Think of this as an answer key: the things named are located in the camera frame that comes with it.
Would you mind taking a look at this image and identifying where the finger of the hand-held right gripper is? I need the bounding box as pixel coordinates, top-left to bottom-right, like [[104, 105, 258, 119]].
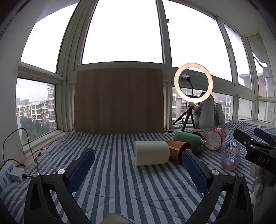
[[254, 128, 276, 145], [233, 129, 276, 151]]

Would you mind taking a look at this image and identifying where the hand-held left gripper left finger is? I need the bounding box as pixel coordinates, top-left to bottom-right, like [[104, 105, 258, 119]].
[[24, 147, 95, 224]]

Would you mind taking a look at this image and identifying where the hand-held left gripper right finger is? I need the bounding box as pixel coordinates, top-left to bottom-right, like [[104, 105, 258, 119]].
[[181, 149, 254, 224]]

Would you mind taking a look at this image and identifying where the cream white cup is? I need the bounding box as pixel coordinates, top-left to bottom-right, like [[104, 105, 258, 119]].
[[135, 141, 170, 166]]

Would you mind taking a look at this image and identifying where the orange paper cup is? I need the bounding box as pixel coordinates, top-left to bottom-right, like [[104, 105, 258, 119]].
[[165, 140, 192, 164]]

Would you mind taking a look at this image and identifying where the red patterned paper cup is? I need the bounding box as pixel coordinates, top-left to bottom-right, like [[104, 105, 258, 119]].
[[204, 127, 226, 151]]

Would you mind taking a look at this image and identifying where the green cup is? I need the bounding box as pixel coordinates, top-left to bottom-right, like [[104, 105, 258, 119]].
[[173, 131, 206, 154]]

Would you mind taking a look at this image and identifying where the brown paper cup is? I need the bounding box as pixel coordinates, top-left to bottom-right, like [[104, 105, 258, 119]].
[[191, 131, 207, 140]]

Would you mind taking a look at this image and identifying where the person's right hand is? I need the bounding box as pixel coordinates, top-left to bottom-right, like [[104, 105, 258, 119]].
[[250, 163, 276, 208]]

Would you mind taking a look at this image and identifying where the plastic bottle with orange drink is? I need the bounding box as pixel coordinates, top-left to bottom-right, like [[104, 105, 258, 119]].
[[221, 140, 241, 171]]

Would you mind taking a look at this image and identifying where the small grey penguin plush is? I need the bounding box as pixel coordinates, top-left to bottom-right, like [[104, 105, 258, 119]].
[[213, 103, 226, 126]]

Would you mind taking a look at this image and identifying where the large grey penguin plush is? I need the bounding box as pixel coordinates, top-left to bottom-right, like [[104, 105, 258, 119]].
[[193, 93, 216, 129]]

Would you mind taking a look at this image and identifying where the blue white striped blanket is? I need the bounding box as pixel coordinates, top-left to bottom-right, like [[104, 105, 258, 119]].
[[0, 119, 276, 224]]

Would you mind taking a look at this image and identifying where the black tripod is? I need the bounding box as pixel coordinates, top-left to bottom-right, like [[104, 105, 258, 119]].
[[171, 103, 196, 131]]

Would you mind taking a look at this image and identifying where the white charger plug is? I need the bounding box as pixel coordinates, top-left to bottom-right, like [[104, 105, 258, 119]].
[[9, 168, 27, 182]]

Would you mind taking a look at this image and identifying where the white power strip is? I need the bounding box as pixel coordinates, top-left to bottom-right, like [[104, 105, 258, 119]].
[[0, 159, 17, 188]]

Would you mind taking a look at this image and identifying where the wooden board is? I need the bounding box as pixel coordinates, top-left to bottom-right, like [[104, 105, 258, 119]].
[[74, 68, 165, 134]]

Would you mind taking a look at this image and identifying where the black phone holder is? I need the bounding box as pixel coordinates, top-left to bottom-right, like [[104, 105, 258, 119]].
[[181, 74, 194, 98]]

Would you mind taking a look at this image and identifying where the black cable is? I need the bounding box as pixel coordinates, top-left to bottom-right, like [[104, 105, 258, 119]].
[[2, 128, 57, 179]]

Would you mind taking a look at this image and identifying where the ring light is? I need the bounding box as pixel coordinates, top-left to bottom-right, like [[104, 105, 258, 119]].
[[174, 62, 214, 102]]

